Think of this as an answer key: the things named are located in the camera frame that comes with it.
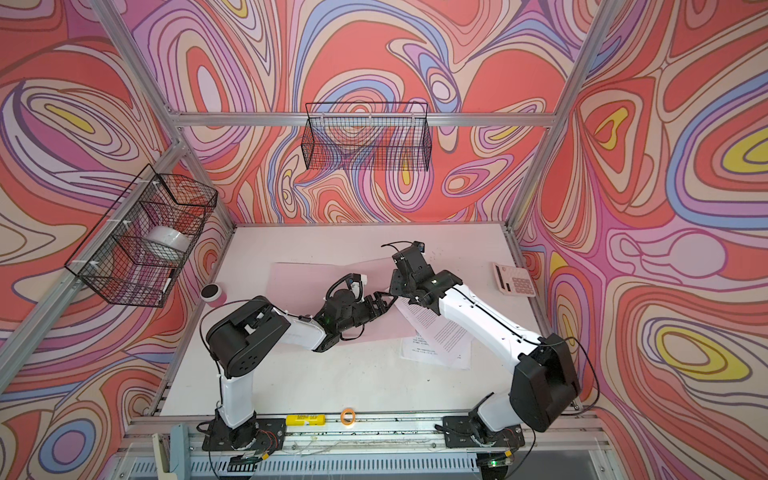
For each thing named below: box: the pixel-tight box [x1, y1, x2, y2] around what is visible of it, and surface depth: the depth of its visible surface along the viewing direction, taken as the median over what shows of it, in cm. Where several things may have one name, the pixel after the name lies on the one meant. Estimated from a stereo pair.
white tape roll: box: [146, 225, 192, 252], surface depth 75 cm
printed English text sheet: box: [396, 298, 474, 366], surface depth 91 cm
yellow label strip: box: [285, 414, 327, 426], surface depth 76 cm
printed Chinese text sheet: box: [400, 329, 471, 371], surface depth 88 cm
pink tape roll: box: [200, 283, 228, 307], surface depth 96 cm
